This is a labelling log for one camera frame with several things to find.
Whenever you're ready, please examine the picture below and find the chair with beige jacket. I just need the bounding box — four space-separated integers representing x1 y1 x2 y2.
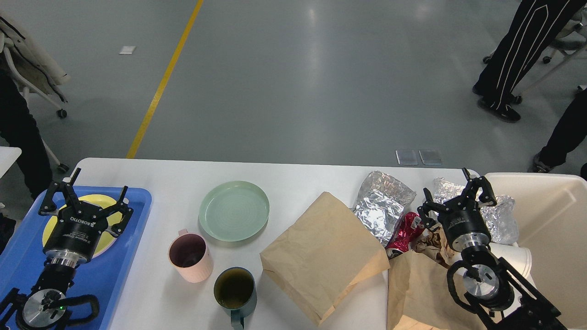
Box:
0 11 71 119

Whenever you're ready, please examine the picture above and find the floor plate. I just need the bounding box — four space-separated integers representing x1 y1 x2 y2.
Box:
418 149 443 165
395 149 419 166

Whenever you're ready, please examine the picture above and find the pink ribbed mug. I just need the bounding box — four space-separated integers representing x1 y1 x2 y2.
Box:
168 229 214 283

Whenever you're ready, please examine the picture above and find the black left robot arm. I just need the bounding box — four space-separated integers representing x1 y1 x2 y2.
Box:
1 168 133 330

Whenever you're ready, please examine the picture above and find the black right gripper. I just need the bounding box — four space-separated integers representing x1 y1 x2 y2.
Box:
417 168 498 253

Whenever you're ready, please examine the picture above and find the brown paper bag lower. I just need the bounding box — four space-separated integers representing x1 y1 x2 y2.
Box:
387 251 486 330

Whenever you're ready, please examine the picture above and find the crumpled foil left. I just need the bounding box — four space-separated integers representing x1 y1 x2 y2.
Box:
350 170 417 247

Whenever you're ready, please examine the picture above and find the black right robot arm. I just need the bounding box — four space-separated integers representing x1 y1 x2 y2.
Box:
417 168 565 330

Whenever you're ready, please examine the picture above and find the person leg far right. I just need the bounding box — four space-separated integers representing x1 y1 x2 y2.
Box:
530 90 587 173

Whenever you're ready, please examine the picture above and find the beige plastic bin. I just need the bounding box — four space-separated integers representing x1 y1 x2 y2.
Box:
486 173 587 330

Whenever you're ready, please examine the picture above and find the dark teal mug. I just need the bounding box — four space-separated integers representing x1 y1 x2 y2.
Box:
213 267 257 330

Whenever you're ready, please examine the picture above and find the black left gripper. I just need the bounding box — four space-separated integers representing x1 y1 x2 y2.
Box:
39 168 134 266

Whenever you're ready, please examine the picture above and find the crumpled brown paper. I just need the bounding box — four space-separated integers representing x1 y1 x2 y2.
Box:
411 227 457 269

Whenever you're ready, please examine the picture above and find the person in striped trousers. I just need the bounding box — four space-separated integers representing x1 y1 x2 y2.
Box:
472 0 586 123

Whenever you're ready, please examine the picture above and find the white side table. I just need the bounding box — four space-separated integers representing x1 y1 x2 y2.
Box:
0 146 22 178

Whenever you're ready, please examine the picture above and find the person in black left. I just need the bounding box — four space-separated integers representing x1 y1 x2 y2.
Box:
0 71 53 200

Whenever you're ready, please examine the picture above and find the blue plastic tray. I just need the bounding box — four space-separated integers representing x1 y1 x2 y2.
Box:
1 182 152 330

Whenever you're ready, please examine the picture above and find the yellow plate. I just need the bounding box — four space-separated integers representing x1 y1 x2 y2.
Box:
42 194 123 258

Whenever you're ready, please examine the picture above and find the crumpled foil right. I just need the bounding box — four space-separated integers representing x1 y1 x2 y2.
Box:
432 177 520 244

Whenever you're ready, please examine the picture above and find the light green plate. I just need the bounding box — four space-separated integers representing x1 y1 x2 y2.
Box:
199 181 270 242

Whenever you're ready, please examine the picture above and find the large brown paper bag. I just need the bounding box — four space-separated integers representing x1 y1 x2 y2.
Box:
260 192 390 326

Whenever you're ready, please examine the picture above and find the floor plate right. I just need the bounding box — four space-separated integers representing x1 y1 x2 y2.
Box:
418 149 443 165

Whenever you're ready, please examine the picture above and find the white paper cup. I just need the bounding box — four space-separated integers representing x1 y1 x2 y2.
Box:
454 243 533 279

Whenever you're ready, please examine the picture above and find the floor plate left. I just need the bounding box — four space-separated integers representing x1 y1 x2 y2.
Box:
395 149 419 166

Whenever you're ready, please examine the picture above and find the crushed red can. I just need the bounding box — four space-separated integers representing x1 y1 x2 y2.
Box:
385 212 425 259

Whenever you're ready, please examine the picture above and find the crumpled foil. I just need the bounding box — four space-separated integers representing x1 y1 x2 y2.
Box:
350 170 417 247
432 177 520 244

